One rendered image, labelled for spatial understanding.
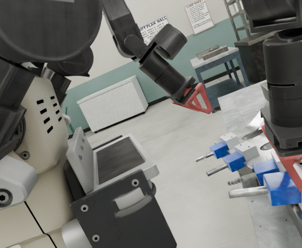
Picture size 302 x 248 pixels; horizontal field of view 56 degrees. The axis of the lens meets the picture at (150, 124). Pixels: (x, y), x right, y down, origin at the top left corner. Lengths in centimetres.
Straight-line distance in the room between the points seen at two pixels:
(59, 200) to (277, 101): 32
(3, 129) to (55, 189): 19
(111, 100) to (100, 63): 129
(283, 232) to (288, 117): 26
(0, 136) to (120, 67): 758
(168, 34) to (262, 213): 44
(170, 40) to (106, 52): 720
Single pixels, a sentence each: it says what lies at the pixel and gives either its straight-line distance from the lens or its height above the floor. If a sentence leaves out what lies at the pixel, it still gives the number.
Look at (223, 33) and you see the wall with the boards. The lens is 768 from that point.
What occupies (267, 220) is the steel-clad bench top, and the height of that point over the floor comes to 80.
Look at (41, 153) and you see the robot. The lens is 36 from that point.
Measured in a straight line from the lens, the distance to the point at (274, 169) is 56.
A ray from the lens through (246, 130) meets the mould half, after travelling 92.
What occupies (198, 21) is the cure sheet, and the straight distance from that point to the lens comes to 762.
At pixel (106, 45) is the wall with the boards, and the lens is 788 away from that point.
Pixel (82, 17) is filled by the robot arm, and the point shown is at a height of 121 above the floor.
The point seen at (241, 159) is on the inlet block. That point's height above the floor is 86.
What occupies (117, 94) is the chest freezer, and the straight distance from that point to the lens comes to 704.
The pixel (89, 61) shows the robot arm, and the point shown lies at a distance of 64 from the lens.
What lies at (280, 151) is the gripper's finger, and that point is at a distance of 38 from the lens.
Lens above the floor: 117
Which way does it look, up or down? 12 degrees down
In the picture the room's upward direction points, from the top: 24 degrees counter-clockwise
